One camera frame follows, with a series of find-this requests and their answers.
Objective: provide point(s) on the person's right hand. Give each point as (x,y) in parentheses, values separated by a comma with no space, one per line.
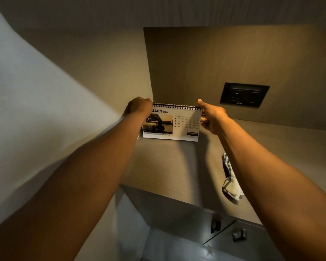
(214,118)

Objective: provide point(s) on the person's left hand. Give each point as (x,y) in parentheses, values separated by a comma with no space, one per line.
(138,106)

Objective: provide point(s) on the person's left fingers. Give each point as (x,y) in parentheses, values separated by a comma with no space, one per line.
(146,101)

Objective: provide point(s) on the person's right thumb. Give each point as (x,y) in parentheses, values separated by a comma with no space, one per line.
(204,103)

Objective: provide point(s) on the white spiral desk calendar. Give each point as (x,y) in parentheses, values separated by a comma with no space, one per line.
(176,123)

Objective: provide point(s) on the person's left forearm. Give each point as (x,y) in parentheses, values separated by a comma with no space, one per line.
(68,184)

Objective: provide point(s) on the person's right forearm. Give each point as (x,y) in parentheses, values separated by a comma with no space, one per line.
(277,192)

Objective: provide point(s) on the checked white cloth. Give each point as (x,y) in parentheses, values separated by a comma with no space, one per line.
(231,182)

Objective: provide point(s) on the grey cabinet door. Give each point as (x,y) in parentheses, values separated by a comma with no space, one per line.
(179,212)

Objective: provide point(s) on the dark drawer knob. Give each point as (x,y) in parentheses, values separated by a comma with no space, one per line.
(239,235)
(215,226)

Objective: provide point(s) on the grey drawer front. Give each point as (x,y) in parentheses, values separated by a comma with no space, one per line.
(247,243)

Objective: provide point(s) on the black wall power socket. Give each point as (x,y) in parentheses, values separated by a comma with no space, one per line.
(244,94)

